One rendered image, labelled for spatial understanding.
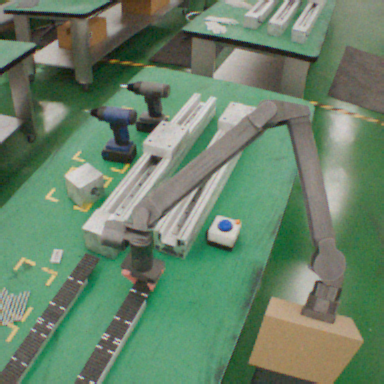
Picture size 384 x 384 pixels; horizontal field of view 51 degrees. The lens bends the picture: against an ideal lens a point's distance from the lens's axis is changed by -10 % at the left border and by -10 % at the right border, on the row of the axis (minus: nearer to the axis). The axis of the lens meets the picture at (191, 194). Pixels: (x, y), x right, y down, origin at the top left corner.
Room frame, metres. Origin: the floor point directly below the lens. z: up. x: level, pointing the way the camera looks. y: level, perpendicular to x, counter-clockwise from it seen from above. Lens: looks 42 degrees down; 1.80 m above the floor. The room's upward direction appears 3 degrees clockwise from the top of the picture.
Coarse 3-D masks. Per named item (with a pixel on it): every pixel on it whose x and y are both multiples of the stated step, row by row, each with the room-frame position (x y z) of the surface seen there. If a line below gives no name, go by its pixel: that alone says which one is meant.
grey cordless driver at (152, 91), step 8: (128, 88) 1.52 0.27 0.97; (136, 88) 1.50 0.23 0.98; (144, 88) 1.50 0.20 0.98; (152, 88) 1.49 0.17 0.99; (160, 88) 1.49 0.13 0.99; (168, 88) 1.50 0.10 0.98; (144, 96) 1.51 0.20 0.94; (152, 96) 1.49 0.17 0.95; (160, 96) 1.48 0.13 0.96; (152, 104) 1.50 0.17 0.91; (160, 104) 1.50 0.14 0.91; (144, 112) 1.54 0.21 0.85; (152, 112) 1.50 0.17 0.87; (160, 112) 1.50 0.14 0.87; (144, 120) 1.49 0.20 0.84; (152, 120) 1.49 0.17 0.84; (160, 120) 1.48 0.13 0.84; (136, 128) 1.49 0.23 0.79; (144, 128) 1.48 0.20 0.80; (152, 128) 1.48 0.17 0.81
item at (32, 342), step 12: (84, 264) 0.76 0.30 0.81; (96, 264) 0.77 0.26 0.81; (72, 276) 0.72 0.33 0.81; (84, 276) 0.72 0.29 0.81; (60, 288) 0.67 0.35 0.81; (72, 288) 0.67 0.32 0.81; (60, 300) 0.63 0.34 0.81; (48, 312) 0.58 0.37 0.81; (60, 312) 0.59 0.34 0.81; (36, 324) 0.54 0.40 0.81; (48, 324) 0.55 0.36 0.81; (36, 336) 0.50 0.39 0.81; (24, 348) 0.46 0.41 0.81; (36, 348) 0.47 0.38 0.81; (12, 360) 0.42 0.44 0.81; (24, 360) 0.43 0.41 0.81; (12, 372) 0.39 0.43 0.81
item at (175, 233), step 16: (224, 176) 1.16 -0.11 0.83; (192, 192) 1.08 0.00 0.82; (208, 192) 1.04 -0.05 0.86; (176, 208) 0.96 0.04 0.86; (192, 208) 1.00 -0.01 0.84; (208, 208) 1.02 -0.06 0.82; (160, 224) 0.89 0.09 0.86; (176, 224) 0.92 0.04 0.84; (192, 224) 0.90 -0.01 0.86; (160, 240) 0.86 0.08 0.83; (176, 240) 0.87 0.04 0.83; (192, 240) 0.89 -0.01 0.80
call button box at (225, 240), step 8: (216, 216) 0.96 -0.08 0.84; (216, 224) 0.93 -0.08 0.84; (240, 224) 0.93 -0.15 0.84; (208, 232) 0.90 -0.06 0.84; (216, 232) 0.89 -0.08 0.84; (224, 232) 0.90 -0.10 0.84; (232, 232) 0.90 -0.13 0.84; (208, 240) 0.90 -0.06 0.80; (216, 240) 0.89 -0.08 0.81; (224, 240) 0.88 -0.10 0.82; (232, 240) 0.87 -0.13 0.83; (224, 248) 0.88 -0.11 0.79; (232, 248) 0.88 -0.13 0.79
